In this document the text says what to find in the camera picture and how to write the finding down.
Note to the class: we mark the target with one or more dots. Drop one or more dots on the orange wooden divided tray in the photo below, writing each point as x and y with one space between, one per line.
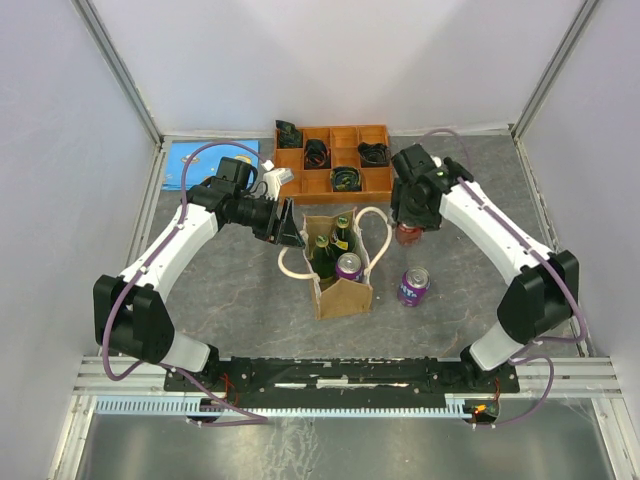
312 186

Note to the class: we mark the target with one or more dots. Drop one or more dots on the rolled dark tie corner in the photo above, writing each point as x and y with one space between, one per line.
288 135

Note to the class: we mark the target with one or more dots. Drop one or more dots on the red soda can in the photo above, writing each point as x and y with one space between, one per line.
407 235

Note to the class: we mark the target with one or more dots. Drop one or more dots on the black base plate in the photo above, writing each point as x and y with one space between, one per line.
277 383

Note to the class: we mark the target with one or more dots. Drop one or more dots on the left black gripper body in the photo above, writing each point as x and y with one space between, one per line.
259 215

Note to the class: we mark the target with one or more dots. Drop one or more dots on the rolled dark tie right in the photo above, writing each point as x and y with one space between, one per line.
374 155

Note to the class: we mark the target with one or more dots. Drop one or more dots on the purple Fanta can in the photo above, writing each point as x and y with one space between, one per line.
414 284
349 266

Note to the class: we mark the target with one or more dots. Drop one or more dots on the green bottle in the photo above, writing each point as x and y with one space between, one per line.
323 261
343 239

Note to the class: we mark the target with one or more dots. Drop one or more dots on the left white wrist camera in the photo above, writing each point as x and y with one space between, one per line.
275 178

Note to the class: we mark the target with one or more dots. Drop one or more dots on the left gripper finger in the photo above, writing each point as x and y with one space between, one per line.
292 240
290 230

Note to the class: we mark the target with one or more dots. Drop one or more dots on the rolled dark tie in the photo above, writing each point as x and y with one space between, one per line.
374 155
346 179
316 154

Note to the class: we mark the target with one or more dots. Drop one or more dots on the rolled dark tie middle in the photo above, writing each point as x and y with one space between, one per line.
316 154

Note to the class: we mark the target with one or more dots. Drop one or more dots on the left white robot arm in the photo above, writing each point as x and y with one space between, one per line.
130 314

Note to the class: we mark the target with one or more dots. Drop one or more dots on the blue patterned cloth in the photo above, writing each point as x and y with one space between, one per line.
205 164

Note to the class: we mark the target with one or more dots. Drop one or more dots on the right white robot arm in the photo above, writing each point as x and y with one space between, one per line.
542 285

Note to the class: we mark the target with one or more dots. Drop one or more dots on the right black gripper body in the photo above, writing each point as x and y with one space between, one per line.
406 209

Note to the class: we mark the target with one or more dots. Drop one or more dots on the rolled dark tie front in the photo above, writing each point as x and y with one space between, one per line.
346 179

